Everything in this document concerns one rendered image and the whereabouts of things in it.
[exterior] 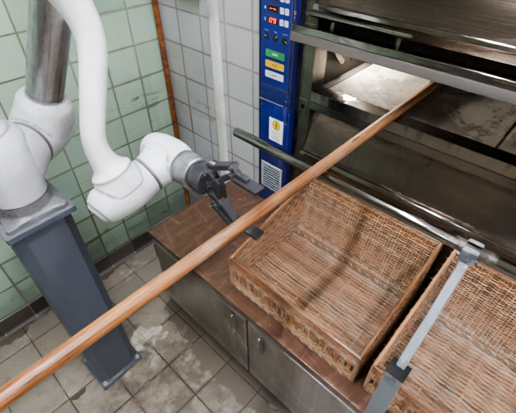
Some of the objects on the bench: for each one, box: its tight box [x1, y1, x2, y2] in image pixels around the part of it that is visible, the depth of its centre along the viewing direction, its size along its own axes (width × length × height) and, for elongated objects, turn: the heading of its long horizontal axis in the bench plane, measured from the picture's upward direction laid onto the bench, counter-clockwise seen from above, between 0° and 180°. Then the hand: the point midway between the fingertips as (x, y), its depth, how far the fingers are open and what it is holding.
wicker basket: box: [229, 179, 444, 383], centre depth 133 cm, size 49×56×28 cm
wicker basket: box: [362, 249, 516, 413], centre depth 103 cm, size 49×56×28 cm
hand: (256, 212), depth 83 cm, fingers open, 13 cm apart
